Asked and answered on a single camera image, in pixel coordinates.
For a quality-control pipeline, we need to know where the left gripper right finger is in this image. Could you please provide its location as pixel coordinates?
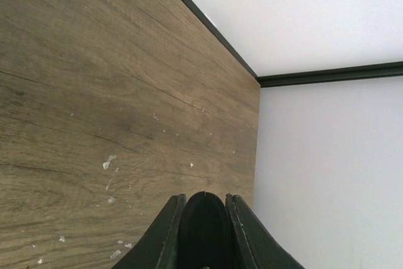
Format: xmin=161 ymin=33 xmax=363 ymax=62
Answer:
xmin=225 ymin=193 xmax=304 ymax=269

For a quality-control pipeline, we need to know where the black remote control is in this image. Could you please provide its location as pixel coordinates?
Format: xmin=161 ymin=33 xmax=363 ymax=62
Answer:
xmin=178 ymin=192 xmax=234 ymax=268

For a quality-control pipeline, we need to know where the black aluminium frame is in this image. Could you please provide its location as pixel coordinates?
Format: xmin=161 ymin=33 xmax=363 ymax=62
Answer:
xmin=182 ymin=0 xmax=402 ymax=88

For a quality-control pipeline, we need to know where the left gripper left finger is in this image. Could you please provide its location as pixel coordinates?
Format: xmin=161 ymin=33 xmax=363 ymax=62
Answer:
xmin=113 ymin=194 xmax=186 ymax=269

